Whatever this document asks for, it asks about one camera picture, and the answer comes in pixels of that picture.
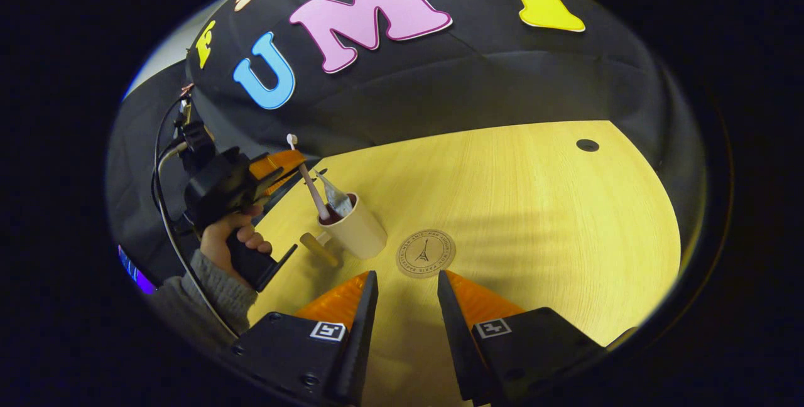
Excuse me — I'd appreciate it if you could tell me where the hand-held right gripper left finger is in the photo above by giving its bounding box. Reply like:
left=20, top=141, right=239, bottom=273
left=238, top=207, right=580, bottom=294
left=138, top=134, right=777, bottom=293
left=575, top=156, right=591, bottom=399
left=229, top=271, right=379, bottom=407

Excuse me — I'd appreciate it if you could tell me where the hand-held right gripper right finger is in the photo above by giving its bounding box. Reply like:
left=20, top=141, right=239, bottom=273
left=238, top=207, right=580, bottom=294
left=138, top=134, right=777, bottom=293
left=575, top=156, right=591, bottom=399
left=437, top=270, right=607, bottom=407

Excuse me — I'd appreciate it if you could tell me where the white toothbrush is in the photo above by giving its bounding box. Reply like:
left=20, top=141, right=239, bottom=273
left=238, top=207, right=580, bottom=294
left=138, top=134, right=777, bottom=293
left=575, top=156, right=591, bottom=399
left=286, top=134, right=332, bottom=222

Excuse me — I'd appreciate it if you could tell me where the white toothpaste tube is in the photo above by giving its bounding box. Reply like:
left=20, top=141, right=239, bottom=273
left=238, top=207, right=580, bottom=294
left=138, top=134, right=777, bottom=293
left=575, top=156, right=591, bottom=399
left=314, top=168, right=356, bottom=218

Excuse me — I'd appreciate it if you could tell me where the round beige coaster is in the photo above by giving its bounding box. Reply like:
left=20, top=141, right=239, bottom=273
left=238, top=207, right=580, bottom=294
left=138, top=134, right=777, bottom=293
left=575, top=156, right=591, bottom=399
left=396, top=229, right=457, bottom=279

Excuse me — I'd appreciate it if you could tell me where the beige cup with brown inside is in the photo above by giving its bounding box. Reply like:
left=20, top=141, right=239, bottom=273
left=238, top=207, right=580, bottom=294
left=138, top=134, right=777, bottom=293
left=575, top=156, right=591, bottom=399
left=300, top=192, right=388, bottom=268

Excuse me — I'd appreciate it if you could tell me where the wooden desktop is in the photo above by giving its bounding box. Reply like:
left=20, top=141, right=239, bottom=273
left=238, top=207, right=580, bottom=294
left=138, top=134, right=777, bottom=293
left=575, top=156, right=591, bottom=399
left=246, top=120, right=682, bottom=407

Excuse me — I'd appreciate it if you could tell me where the black backdrop cloth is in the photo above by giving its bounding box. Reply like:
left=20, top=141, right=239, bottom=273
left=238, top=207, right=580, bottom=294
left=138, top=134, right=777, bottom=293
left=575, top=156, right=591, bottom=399
left=106, top=0, right=707, bottom=295

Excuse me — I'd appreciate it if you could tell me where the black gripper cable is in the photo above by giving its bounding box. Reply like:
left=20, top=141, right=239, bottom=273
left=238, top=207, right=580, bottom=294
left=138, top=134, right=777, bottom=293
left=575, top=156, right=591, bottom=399
left=151, top=96, right=190, bottom=227

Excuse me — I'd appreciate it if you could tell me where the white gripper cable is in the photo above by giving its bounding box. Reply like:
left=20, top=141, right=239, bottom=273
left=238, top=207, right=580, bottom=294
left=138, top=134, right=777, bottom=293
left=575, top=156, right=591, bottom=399
left=157, top=142, right=241, bottom=340

